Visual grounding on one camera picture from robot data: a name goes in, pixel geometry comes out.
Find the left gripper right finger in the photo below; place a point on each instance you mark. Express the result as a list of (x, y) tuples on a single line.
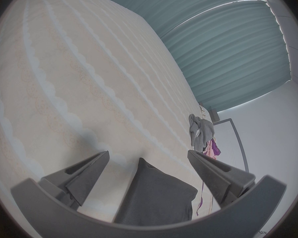
[(211, 177)]

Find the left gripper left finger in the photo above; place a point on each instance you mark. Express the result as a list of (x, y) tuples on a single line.
[(87, 175)]

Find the pile of clothes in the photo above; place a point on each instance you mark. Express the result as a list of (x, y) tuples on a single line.
[(212, 149)]

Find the black T-shirt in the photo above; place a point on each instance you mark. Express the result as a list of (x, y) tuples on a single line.
[(154, 197)]

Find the bed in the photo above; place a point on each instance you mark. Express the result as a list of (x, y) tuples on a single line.
[(89, 83)]

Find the grey garment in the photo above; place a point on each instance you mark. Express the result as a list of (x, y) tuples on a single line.
[(201, 132)]

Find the grey bedside table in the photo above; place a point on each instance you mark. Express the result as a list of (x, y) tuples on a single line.
[(214, 115)]

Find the white printed pillow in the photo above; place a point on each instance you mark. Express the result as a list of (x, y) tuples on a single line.
[(205, 113)]

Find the blue-green curtain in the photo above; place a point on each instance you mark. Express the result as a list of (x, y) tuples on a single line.
[(238, 53), (178, 1)]

